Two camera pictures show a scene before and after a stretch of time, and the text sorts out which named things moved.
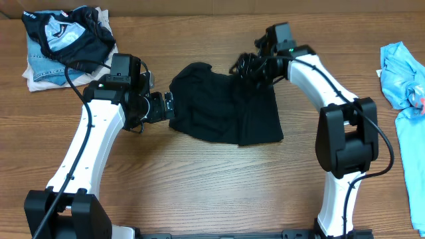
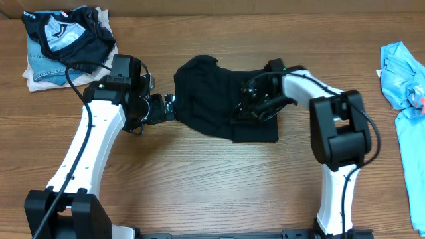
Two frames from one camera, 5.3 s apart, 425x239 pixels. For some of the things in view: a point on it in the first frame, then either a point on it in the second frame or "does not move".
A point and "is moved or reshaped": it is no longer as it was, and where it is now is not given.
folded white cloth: (45, 83) does not move
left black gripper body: (157, 111) does not move
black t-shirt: (208, 106) is moved or reshaped
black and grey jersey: (76, 34) does not move
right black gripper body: (262, 72) to (257, 109)
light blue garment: (402, 77) does not move
